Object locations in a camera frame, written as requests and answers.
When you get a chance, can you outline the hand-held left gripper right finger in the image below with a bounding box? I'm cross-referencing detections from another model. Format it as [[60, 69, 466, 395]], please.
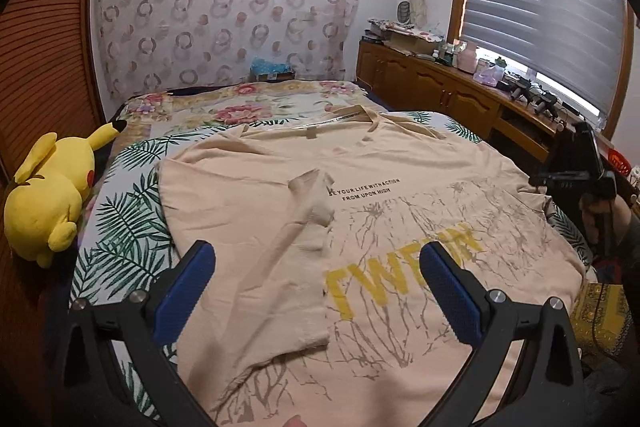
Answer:
[[420, 241, 590, 427]]

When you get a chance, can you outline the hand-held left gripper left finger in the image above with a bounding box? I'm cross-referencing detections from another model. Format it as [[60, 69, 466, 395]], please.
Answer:
[[65, 241, 221, 427]]

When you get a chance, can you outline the beige printed t-shirt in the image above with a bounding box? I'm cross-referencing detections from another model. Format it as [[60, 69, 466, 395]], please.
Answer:
[[159, 104, 587, 427]]

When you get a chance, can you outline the person's right hand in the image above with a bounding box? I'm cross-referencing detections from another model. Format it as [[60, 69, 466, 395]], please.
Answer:
[[579, 198, 601, 244]]

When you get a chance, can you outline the red round object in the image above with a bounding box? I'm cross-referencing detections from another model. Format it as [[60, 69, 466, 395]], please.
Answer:
[[607, 149, 632, 176]]

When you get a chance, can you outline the leaf print blanket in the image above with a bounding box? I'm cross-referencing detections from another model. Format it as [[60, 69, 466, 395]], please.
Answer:
[[70, 107, 597, 427]]

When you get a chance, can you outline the purple plastic bag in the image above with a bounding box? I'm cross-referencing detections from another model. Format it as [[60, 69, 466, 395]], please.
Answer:
[[474, 59, 506, 88]]

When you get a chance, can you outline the pink container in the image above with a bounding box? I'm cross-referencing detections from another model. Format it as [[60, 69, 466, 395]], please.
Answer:
[[457, 41, 479, 72]]

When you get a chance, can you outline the yellow patterned cloth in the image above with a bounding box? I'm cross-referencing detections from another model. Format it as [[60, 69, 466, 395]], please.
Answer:
[[572, 282, 640, 358]]

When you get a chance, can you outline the grey window blind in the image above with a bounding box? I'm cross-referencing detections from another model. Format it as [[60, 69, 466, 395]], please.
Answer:
[[462, 0, 628, 115]]

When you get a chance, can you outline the yellow plush toy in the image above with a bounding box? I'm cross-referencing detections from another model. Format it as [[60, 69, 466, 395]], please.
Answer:
[[4, 119, 128, 269]]

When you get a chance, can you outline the wooden cabinet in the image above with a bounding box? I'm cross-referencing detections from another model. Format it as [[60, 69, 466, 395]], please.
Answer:
[[356, 38, 566, 162]]

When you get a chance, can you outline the floral quilt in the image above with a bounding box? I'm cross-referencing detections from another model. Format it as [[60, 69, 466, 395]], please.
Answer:
[[107, 79, 396, 148]]

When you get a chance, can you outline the cardboard box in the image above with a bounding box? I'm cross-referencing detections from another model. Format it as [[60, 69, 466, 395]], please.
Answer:
[[387, 29, 431, 56]]

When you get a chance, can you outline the floral cloth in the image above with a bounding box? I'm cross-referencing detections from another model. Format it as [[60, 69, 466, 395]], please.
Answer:
[[367, 18, 444, 44]]

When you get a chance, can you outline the blue plastic packet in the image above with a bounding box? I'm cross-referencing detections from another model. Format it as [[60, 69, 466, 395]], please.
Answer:
[[250, 57, 296, 80]]

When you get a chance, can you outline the wooden slatted wardrobe door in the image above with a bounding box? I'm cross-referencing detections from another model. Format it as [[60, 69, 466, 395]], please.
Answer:
[[0, 0, 121, 358]]

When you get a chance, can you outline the circle pattern lace curtain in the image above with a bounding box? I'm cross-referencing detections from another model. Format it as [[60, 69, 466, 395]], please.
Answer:
[[95, 0, 362, 100]]

